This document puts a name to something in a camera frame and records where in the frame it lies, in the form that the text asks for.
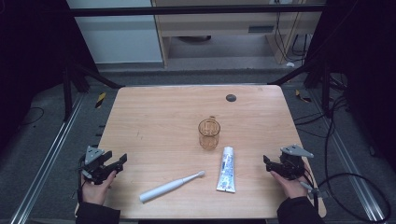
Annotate aluminium floor rail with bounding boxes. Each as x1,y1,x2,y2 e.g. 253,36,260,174
309,90,388,223
8,92,86,224

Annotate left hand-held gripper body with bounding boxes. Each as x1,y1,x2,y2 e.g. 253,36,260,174
78,145,118,186

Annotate black horizontal frame bar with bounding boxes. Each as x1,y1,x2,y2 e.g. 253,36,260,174
66,5,327,17

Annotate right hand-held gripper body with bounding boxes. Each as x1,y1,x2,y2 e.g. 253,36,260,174
273,144,315,181

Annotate white toothpaste tube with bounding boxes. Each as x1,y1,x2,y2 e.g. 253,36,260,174
216,146,236,194

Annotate black curtain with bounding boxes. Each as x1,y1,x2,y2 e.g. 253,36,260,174
306,0,396,172
0,0,97,150

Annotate person's left hand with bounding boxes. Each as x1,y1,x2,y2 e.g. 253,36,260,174
81,170,118,206

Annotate white electric toothbrush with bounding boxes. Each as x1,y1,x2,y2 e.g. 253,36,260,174
138,170,206,203

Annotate thin black floor cable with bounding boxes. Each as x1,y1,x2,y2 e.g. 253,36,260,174
18,106,45,128

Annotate amber glass cup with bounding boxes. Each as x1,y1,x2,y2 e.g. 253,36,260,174
197,116,221,151

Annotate right hand-held gripper cable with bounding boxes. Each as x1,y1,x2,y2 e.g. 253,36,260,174
298,172,320,213

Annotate black hanging desk cables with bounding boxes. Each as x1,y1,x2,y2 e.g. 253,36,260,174
273,11,313,63

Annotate thick black floor cable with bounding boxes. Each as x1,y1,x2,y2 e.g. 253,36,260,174
317,95,392,224

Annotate black metal stand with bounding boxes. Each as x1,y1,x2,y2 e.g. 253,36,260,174
61,60,124,122
268,60,332,119

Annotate light wooden desk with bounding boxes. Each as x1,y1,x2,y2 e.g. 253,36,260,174
151,0,326,68

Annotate grey tape piece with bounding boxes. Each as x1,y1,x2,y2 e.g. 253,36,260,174
307,189,330,200

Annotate person's right hand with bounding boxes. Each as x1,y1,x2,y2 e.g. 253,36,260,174
269,162,312,200

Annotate white cabinet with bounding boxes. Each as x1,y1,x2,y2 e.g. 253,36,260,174
65,0,163,65

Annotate yellow black striped tape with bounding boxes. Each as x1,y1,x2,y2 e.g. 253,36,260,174
294,89,312,104
94,91,107,109

